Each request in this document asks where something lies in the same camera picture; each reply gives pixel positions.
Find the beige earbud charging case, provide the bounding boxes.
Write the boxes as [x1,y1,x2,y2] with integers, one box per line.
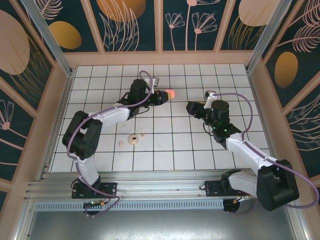
[127,134,140,146]

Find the dark panel pink flowers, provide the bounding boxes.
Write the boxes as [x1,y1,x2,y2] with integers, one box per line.
[162,0,233,53]

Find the dark panel leaves orange oval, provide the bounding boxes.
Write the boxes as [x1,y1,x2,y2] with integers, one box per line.
[262,0,320,110]

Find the dark panel feather leaves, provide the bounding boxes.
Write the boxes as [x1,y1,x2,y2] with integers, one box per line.
[284,82,320,181]

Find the dark panel large orange circle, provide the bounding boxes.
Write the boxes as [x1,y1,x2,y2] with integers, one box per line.
[86,0,161,53]

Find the dark panel beige circle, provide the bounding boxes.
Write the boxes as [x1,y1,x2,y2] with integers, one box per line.
[219,0,276,51]

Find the galvanised metal sheet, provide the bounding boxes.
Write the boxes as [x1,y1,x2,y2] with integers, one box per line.
[14,197,308,240]

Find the dark panel large beige oval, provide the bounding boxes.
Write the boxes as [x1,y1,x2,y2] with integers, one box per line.
[0,0,63,112]

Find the dark panel single flower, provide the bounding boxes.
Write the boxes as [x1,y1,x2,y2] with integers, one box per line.
[0,74,35,183]

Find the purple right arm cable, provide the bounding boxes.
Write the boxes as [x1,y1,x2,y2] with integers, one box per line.
[214,92,320,216]

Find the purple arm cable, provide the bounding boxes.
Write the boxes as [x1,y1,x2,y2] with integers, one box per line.
[214,92,320,216]
[66,70,154,218]

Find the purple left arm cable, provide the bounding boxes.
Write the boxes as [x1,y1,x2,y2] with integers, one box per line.
[66,70,154,218]

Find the aluminium side rail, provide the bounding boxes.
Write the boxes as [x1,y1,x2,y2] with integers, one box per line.
[246,71,276,161]
[39,71,76,182]

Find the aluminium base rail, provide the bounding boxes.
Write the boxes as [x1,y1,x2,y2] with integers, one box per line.
[23,170,301,202]

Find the aluminium corner post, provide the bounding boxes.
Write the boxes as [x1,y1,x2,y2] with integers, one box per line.
[245,0,299,73]
[19,0,76,77]

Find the grey slotted cable duct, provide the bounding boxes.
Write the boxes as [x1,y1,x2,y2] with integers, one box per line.
[33,198,225,211]

